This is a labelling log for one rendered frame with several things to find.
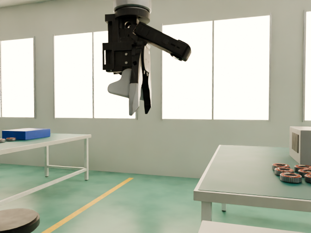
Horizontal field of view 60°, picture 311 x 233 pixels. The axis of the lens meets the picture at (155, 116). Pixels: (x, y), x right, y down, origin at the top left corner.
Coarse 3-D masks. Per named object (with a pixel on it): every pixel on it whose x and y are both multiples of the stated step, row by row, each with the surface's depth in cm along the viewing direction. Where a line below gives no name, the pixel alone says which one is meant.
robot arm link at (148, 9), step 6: (114, 0) 52; (120, 0) 50; (126, 0) 50; (132, 0) 50; (138, 0) 50; (144, 0) 51; (150, 0) 53; (114, 6) 52; (120, 6) 51; (126, 6) 50; (132, 6) 50; (138, 6) 50; (144, 6) 51; (150, 6) 53; (150, 12) 54
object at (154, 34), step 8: (144, 24) 51; (136, 32) 51; (144, 32) 51; (152, 32) 51; (160, 32) 50; (152, 40) 51; (160, 40) 50; (168, 40) 50; (176, 40) 50; (160, 48) 53; (168, 48) 50; (176, 48) 50; (184, 48) 50; (176, 56) 51; (184, 56) 50
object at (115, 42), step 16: (112, 16) 52; (128, 16) 51; (144, 16) 51; (112, 32) 52; (128, 32) 52; (112, 48) 51; (128, 48) 50; (144, 48) 50; (112, 64) 51; (128, 64) 51; (144, 64) 50
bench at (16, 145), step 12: (0, 144) 315; (12, 144) 315; (24, 144) 315; (36, 144) 323; (48, 144) 343; (84, 144) 437; (48, 156) 464; (84, 156) 438; (48, 168) 464; (60, 168) 453; (72, 168) 446; (84, 168) 437; (60, 180) 373; (24, 192) 311; (0, 204) 280
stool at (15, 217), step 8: (16, 208) 163; (24, 208) 163; (0, 216) 151; (8, 216) 151; (16, 216) 151; (24, 216) 151; (32, 216) 151; (0, 224) 141; (8, 224) 141; (16, 224) 141; (24, 224) 141; (32, 224) 144; (0, 232) 133; (8, 232) 135; (16, 232) 136; (24, 232) 139
